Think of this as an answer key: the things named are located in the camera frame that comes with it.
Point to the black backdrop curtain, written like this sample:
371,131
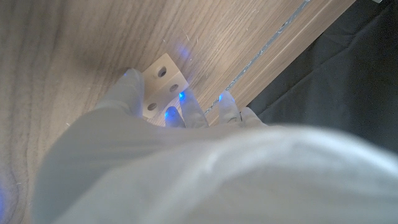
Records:
342,77

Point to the small wooden block with holes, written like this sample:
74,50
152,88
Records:
161,84

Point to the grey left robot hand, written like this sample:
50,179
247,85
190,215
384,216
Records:
186,174

